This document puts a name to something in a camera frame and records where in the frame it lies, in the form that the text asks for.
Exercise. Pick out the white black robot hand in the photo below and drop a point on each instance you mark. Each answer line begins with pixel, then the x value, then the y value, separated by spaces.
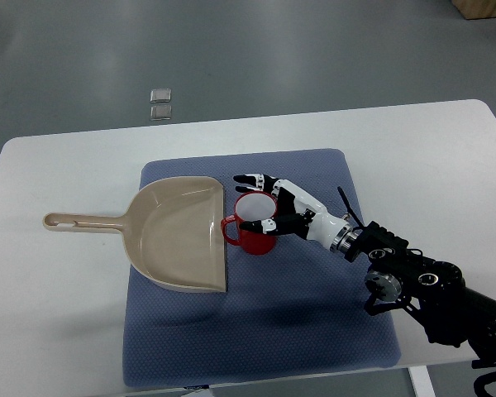
pixel 298 212

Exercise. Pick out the red cup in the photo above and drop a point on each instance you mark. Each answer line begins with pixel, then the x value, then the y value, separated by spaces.
pixel 253 206

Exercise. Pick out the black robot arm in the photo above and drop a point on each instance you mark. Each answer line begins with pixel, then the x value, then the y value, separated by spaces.
pixel 432 292

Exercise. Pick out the beige plastic dustpan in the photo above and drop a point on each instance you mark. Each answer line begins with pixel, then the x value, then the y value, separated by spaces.
pixel 171 233

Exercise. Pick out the blue textured mat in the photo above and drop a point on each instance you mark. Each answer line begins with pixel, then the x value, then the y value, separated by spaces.
pixel 296 310

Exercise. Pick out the lower metal floor plate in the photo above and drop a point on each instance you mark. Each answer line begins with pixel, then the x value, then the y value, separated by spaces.
pixel 161 112

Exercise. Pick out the metal floor plate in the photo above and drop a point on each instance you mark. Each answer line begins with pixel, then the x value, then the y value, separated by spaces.
pixel 161 112
pixel 160 95

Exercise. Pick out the upper metal floor plate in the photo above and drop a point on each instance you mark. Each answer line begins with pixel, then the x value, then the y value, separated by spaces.
pixel 160 95

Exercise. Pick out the white table leg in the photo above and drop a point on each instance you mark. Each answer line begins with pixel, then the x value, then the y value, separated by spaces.
pixel 421 381

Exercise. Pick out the wooden box corner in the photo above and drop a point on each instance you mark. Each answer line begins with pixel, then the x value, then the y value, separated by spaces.
pixel 476 9

